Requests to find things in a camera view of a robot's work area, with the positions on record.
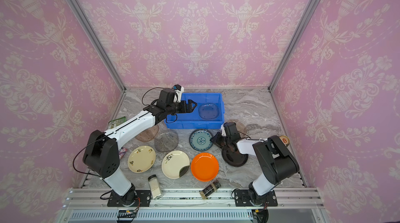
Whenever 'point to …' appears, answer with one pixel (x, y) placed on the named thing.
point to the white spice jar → (155, 187)
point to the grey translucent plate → (166, 140)
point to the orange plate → (204, 166)
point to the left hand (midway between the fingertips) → (192, 105)
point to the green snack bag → (116, 122)
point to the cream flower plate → (141, 159)
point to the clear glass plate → (208, 111)
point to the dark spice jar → (216, 185)
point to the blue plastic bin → (193, 120)
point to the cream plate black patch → (175, 164)
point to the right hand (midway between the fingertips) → (211, 139)
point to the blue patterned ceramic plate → (199, 139)
